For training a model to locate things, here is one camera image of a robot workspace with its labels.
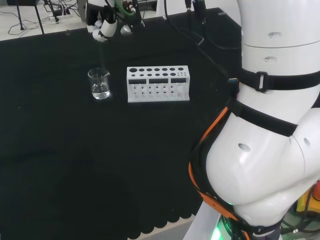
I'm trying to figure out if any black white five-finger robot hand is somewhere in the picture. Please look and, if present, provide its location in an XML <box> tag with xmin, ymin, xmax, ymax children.
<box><xmin>86</xmin><ymin>0</ymin><xmax>119</xmax><ymax>43</ymax></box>

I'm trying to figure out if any clear glass rod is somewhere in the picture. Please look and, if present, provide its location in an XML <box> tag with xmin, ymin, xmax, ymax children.
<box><xmin>99</xmin><ymin>39</ymin><xmax>108</xmax><ymax>76</ymax></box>

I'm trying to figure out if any clear glass beaker with water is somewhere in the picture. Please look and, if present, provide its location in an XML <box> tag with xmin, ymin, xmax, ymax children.
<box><xmin>87</xmin><ymin>67</ymin><xmax>111</xmax><ymax>101</ymax></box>

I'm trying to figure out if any white test tube rack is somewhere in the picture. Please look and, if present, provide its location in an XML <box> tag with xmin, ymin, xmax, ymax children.
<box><xmin>126</xmin><ymin>65</ymin><xmax>191</xmax><ymax>104</ymax></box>

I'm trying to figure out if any grey metal box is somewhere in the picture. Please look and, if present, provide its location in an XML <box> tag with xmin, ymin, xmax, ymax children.
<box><xmin>76</xmin><ymin>0</ymin><xmax>88</xmax><ymax>24</ymax></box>

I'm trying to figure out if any white power strip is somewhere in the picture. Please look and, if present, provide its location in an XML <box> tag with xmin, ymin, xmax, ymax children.
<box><xmin>48</xmin><ymin>10</ymin><xmax>74</xmax><ymax>21</ymax></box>

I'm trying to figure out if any black tripod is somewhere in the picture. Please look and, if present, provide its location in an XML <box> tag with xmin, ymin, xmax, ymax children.
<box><xmin>14</xmin><ymin>0</ymin><xmax>46</xmax><ymax>35</ymax></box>

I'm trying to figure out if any black bench cloth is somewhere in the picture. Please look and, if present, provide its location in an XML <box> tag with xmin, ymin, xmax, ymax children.
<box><xmin>0</xmin><ymin>7</ymin><xmax>251</xmax><ymax>240</ymax></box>

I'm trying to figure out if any white mounting platform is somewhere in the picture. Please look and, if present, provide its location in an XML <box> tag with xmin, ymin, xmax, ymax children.
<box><xmin>184</xmin><ymin>198</ymin><xmax>225</xmax><ymax>240</ymax></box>

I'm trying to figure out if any yellow stop button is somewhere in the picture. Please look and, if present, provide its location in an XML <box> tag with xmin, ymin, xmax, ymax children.
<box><xmin>296</xmin><ymin>179</ymin><xmax>320</xmax><ymax>218</ymax></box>

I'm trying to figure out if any green cable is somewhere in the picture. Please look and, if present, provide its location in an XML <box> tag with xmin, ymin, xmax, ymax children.
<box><xmin>115</xmin><ymin>0</ymin><xmax>138</xmax><ymax>19</ymax></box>

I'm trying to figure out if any thick black cable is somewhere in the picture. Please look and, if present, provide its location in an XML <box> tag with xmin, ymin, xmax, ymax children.
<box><xmin>163</xmin><ymin>0</ymin><xmax>238</xmax><ymax>83</ymax></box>

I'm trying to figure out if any orange cable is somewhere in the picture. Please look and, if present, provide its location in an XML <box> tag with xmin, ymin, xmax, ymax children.
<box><xmin>188</xmin><ymin>106</ymin><xmax>251</xmax><ymax>240</ymax></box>

